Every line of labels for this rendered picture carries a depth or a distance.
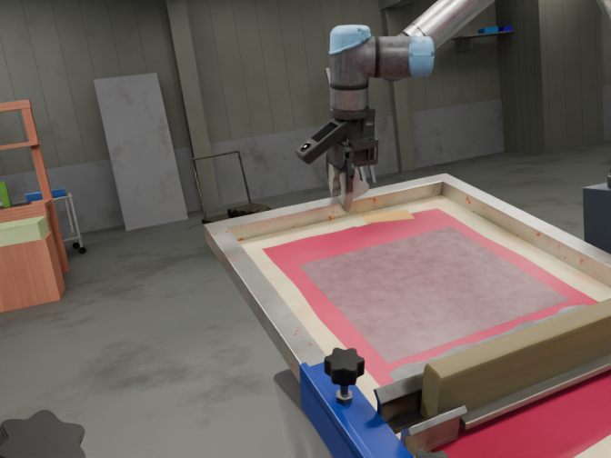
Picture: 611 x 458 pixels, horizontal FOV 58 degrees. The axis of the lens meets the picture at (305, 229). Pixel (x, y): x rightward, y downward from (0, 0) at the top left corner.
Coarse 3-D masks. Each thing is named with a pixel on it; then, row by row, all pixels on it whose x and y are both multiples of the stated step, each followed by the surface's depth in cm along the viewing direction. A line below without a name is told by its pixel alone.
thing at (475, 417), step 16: (576, 368) 67; (592, 368) 67; (608, 368) 68; (544, 384) 65; (560, 384) 65; (496, 400) 63; (512, 400) 63; (528, 400) 63; (464, 416) 61; (480, 416) 61; (496, 416) 62
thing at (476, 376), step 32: (576, 320) 65; (608, 320) 66; (480, 352) 60; (512, 352) 61; (544, 352) 63; (576, 352) 66; (608, 352) 69; (448, 384) 58; (480, 384) 60; (512, 384) 63
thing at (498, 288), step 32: (384, 224) 113; (416, 224) 113; (448, 224) 112; (416, 256) 101; (448, 256) 101; (480, 256) 100; (512, 256) 100; (448, 288) 91; (480, 288) 91; (512, 288) 91; (544, 288) 90; (480, 320) 83; (512, 320) 83; (576, 384) 70; (608, 384) 70; (608, 416) 65
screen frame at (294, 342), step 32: (384, 192) 120; (416, 192) 123; (448, 192) 124; (480, 192) 118; (224, 224) 107; (256, 224) 109; (288, 224) 112; (512, 224) 107; (544, 224) 103; (224, 256) 97; (576, 256) 95; (608, 256) 92; (256, 288) 86; (288, 320) 79; (288, 352) 74; (320, 352) 72
